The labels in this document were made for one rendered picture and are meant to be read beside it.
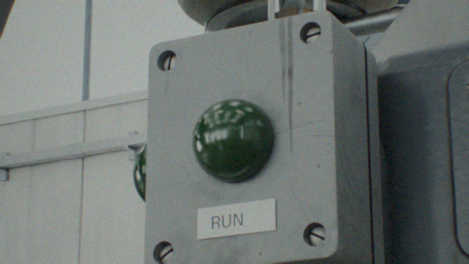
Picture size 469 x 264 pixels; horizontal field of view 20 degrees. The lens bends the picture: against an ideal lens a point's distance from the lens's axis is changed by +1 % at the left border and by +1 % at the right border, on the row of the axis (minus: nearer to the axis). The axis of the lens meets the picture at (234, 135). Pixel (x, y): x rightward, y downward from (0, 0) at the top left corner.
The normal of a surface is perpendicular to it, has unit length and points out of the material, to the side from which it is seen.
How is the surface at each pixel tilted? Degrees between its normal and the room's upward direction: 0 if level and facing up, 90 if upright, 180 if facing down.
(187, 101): 90
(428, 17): 90
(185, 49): 90
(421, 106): 90
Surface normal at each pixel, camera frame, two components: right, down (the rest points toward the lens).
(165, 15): -0.44, -0.29
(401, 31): -0.98, -0.07
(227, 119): -0.25, -0.50
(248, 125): 0.24, -0.38
